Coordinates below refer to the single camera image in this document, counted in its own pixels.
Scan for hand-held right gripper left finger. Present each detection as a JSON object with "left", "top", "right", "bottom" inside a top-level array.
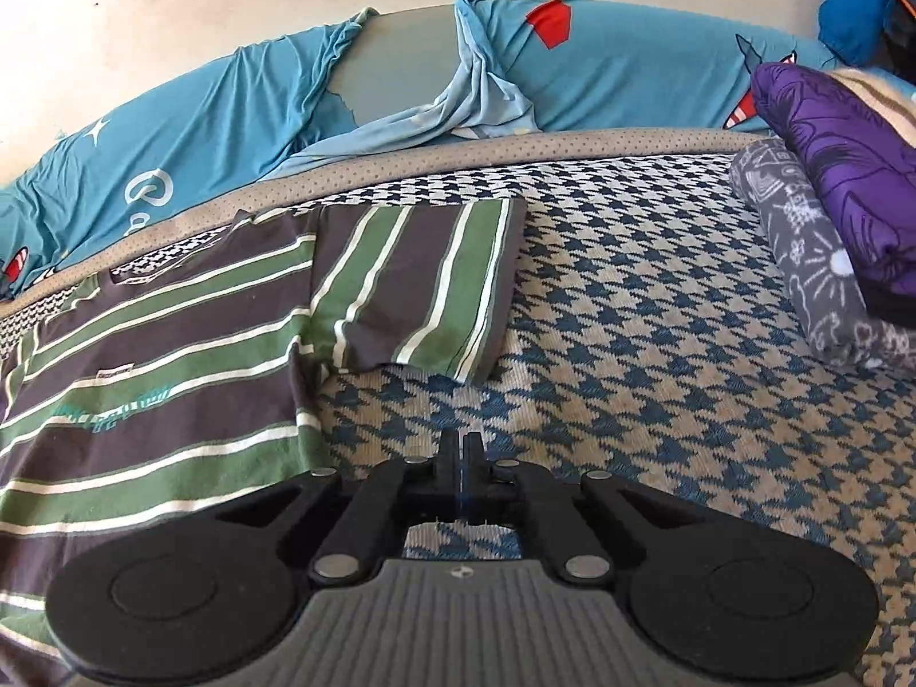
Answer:
[{"left": 213, "top": 429, "right": 463, "bottom": 584}]

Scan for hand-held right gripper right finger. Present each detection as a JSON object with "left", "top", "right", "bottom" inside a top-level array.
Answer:
[{"left": 464, "top": 431, "right": 707, "bottom": 584}]

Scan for green grey striped t-shirt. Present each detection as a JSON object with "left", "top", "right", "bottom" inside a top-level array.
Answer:
[{"left": 0, "top": 196, "right": 531, "bottom": 668}]

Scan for blue houndstooth cloth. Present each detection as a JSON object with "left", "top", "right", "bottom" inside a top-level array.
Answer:
[{"left": 0, "top": 129, "right": 916, "bottom": 687}]

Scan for light blue cloth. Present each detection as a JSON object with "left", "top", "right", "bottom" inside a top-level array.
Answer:
[{"left": 275, "top": 0, "right": 543, "bottom": 176}]

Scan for grey patterned pillow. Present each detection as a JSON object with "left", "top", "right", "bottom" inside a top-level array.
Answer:
[{"left": 730, "top": 139, "right": 916, "bottom": 373}]

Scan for grey padded bed bumper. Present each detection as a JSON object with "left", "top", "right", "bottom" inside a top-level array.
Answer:
[{"left": 333, "top": 3, "right": 466, "bottom": 131}]

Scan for teal airplane print garment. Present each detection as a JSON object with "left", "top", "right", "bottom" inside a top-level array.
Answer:
[{"left": 0, "top": 9, "right": 380, "bottom": 302}]

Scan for blue shark print bumper cover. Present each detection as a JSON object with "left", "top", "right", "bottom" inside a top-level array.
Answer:
[{"left": 458, "top": 0, "right": 852, "bottom": 139}]

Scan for purple quilt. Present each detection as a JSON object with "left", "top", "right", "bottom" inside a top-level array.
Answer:
[{"left": 751, "top": 63, "right": 916, "bottom": 323}]

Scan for cream blanket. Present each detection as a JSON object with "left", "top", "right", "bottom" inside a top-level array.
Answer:
[{"left": 834, "top": 68, "right": 916, "bottom": 145}]

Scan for blue jacket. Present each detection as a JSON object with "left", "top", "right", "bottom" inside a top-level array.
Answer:
[{"left": 808, "top": 0, "right": 916, "bottom": 67}]

